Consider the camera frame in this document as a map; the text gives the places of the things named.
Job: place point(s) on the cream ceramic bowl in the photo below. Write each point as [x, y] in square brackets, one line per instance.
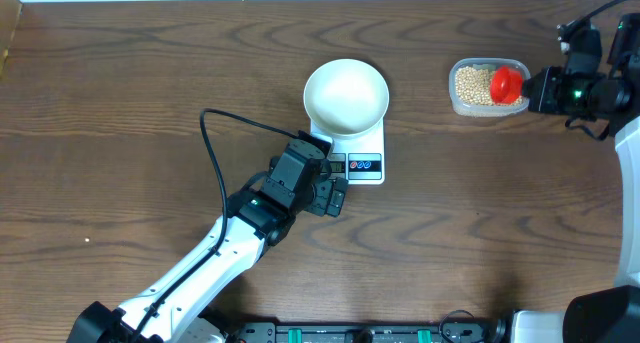
[346, 97]

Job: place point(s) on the soybeans in plastic container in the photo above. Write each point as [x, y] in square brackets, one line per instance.
[471, 86]

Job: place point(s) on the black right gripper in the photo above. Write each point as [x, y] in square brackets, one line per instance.
[544, 98]

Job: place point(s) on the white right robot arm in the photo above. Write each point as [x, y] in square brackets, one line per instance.
[610, 315]

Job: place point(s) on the white digital kitchen scale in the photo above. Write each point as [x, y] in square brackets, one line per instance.
[359, 159]

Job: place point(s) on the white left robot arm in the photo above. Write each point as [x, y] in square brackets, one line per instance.
[258, 217]

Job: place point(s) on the red plastic measuring scoop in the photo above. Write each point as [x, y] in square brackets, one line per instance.
[505, 86]

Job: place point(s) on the clear plastic container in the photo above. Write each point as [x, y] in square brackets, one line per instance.
[487, 111]

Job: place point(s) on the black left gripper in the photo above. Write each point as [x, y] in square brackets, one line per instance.
[320, 204]

